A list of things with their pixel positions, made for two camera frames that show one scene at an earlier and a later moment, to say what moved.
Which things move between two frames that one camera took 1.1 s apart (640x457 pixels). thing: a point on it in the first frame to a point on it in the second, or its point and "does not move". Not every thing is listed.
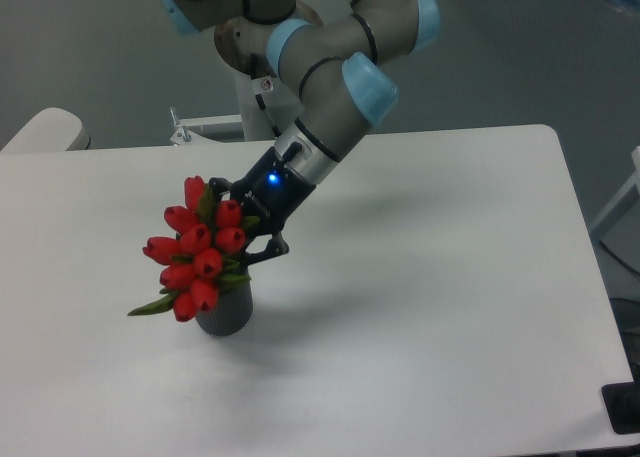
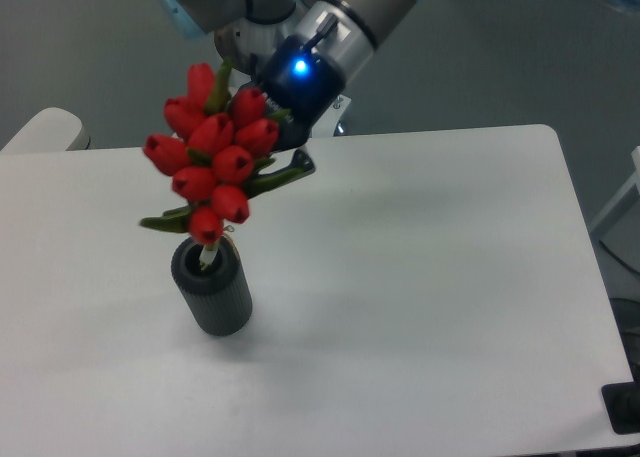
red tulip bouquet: x=199 y=259 to x=217 y=152
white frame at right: x=635 y=180 does not move
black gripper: x=271 y=190 to x=297 y=78
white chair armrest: x=51 y=130 does not move
